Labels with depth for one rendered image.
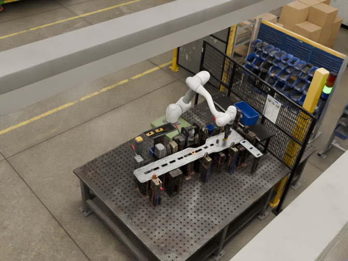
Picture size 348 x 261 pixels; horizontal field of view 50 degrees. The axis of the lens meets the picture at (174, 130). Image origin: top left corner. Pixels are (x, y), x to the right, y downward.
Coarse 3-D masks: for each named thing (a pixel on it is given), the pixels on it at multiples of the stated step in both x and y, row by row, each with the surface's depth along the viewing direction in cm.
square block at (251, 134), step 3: (252, 132) 436; (246, 135) 436; (249, 135) 432; (252, 135) 432; (255, 135) 433; (246, 138) 439; (249, 138) 434; (252, 138) 433; (249, 141) 436; (252, 141) 438; (252, 144) 442; (249, 153) 451; (246, 156) 452; (249, 156) 455
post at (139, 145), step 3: (135, 141) 400; (141, 141) 398; (135, 144) 403; (138, 144) 398; (141, 144) 401; (135, 147) 405; (138, 147) 400; (141, 147) 403; (135, 150) 410; (138, 150) 404; (141, 150) 407; (138, 153) 407; (141, 153) 410; (141, 156) 414
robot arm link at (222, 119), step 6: (198, 90) 418; (204, 90) 418; (204, 96) 418; (210, 96) 415; (210, 102) 409; (210, 108) 406; (216, 114) 399; (222, 114) 397; (228, 114) 400; (216, 120) 395; (222, 120) 392; (228, 120) 397
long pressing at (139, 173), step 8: (216, 136) 435; (232, 136) 437; (240, 136) 438; (208, 144) 423; (216, 144) 424; (224, 144) 425; (184, 152) 410; (200, 152) 412; (208, 152) 413; (160, 160) 398; (168, 160) 399; (176, 160) 400; (184, 160) 401; (192, 160) 403; (144, 168) 388; (152, 168) 388; (160, 168) 389; (168, 168) 390; (136, 176) 379; (144, 176) 379
